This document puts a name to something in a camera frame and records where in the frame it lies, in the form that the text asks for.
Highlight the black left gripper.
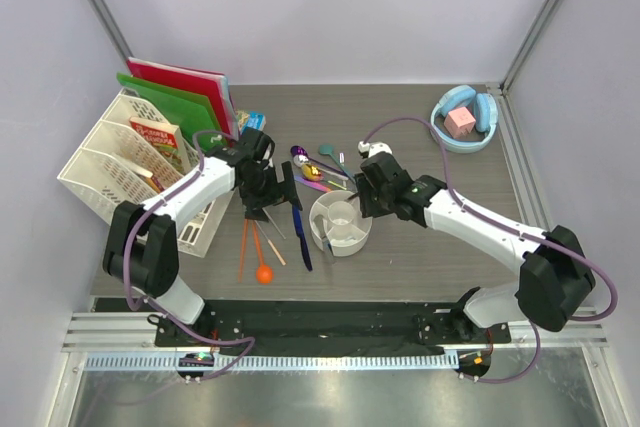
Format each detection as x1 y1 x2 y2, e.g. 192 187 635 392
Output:
240 162 301 222

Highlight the white round divided container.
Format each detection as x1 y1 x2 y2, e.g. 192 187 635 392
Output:
309 190 372 257

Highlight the orange chopstick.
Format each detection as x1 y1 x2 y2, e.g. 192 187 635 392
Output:
237 218 249 283

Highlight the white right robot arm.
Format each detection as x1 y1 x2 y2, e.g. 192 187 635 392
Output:
355 152 595 342

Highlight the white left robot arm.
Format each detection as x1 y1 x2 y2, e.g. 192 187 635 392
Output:
102 127 302 346

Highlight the blue metallic knife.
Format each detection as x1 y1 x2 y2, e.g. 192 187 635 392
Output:
292 206 313 272

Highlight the gold spoon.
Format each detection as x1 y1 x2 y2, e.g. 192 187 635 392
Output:
300 163 347 190

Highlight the purple metallic spoon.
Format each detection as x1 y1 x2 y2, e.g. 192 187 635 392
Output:
290 145 351 179

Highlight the teal spoon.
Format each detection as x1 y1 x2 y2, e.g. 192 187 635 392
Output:
318 143 356 183

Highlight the blue card box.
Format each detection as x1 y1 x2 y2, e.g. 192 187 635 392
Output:
236 110 266 133

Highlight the green folder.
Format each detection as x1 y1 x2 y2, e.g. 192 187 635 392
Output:
116 73 222 147

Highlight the pink cube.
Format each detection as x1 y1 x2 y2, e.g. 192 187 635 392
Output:
444 107 476 139

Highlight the red folder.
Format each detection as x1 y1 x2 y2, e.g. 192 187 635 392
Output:
127 57 238 134

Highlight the white plastic file organizer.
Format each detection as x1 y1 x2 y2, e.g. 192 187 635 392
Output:
56 88 246 258

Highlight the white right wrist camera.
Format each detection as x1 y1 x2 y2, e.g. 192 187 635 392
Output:
357 141 392 159

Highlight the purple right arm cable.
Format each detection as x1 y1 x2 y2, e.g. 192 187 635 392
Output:
362 115 619 386

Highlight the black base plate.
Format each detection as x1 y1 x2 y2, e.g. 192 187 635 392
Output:
153 299 514 356

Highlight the white slotted cable duct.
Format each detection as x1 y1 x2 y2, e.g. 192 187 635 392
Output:
84 351 459 373

